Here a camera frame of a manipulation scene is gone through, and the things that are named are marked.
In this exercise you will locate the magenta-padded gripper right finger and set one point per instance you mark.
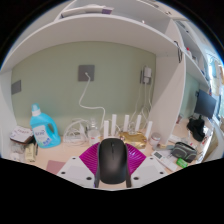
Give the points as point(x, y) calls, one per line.
point(148, 170)

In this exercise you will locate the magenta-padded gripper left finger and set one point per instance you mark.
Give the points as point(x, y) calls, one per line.
point(76, 170)

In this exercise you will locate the black computer mouse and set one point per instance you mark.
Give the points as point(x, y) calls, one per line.
point(112, 160)

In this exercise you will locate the small white jar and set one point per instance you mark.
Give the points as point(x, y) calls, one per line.
point(154, 140)

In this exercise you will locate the gold foil bag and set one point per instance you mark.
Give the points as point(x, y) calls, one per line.
point(135, 140)

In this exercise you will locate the green small pack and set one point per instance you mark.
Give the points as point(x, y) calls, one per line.
point(182, 162)

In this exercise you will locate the clear plastic bottle white label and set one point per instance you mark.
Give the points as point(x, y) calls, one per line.
point(93, 135)

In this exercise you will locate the grey zip pouch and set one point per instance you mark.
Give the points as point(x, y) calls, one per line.
point(184, 151)

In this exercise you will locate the small yellow box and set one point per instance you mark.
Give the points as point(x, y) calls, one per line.
point(30, 152)

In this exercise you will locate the blue detergent bottle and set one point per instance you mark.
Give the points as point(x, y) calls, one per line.
point(41, 130)

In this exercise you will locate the white router with antennas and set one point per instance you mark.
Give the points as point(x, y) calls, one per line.
point(114, 123)

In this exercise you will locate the black bag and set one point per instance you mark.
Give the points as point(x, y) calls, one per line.
point(196, 128)

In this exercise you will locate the stack of books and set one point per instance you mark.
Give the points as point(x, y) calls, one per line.
point(20, 134)

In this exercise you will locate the black monitor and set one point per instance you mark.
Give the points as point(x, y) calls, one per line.
point(205, 104)

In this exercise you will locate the white shelf unit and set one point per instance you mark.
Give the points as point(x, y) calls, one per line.
point(100, 31)

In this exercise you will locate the white wall charger adapter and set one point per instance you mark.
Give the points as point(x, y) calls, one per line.
point(146, 75)

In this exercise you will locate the grey wall socket plate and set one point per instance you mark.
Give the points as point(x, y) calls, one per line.
point(86, 73)

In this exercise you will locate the grey blank wall plate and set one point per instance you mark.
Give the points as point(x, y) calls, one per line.
point(16, 87)

